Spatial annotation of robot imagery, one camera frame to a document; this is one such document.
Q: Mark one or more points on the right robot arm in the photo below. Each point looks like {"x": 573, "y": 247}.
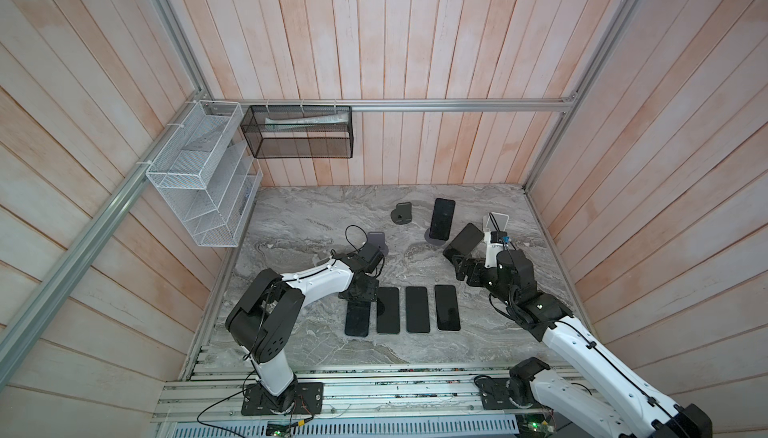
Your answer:
{"x": 625, "y": 405}

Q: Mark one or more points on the green phone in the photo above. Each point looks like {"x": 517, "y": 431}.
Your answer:
{"x": 387, "y": 309}

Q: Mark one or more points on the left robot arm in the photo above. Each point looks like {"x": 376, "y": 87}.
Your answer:
{"x": 263, "y": 319}

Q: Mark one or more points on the black wire mesh basket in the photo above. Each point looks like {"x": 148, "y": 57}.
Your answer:
{"x": 299, "y": 131}

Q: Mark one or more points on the purple phone rear stand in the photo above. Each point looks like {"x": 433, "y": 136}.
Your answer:
{"x": 442, "y": 219}

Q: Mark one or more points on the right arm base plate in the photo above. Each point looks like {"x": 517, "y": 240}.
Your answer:
{"x": 495, "y": 395}

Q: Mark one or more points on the white folding phone stand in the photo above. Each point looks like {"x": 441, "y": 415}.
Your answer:
{"x": 495, "y": 221}

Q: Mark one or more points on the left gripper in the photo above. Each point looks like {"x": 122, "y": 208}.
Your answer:
{"x": 370, "y": 295}

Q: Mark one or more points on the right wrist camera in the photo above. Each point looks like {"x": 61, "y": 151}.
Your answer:
{"x": 496, "y": 242}

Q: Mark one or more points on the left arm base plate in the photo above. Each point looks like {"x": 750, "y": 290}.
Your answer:
{"x": 300, "y": 397}

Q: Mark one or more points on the aluminium front rail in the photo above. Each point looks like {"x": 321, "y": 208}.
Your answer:
{"x": 347, "y": 392}

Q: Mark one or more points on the grey round stand base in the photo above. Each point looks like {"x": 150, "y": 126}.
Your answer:
{"x": 378, "y": 239}

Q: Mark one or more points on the white phone front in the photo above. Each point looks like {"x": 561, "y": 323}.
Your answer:
{"x": 447, "y": 309}

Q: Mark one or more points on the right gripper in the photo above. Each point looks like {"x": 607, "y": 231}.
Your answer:
{"x": 477, "y": 267}

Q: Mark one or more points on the black phone stand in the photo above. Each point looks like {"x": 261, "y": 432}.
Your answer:
{"x": 417, "y": 310}

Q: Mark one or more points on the dark grey phone stand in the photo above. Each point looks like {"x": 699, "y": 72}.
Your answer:
{"x": 402, "y": 213}

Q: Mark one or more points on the white wire mesh shelf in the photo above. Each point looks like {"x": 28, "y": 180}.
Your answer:
{"x": 204, "y": 174}

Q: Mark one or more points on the blue phone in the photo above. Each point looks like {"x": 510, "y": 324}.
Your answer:
{"x": 357, "y": 321}

